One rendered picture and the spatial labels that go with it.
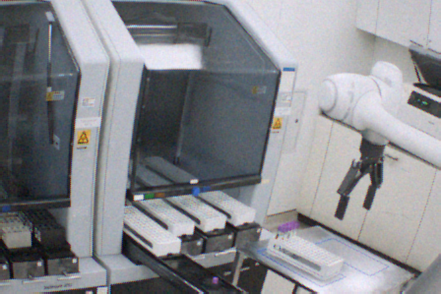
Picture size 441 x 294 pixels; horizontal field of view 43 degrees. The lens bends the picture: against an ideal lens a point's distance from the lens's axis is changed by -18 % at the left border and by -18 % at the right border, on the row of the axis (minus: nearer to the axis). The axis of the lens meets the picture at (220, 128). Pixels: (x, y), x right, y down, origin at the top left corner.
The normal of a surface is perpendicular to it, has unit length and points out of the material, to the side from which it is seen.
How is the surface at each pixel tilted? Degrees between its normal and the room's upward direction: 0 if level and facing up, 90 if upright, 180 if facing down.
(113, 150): 90
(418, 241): 90
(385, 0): 90
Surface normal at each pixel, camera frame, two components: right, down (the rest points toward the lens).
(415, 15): -0.73, 0.05
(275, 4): 0.66, 0.31
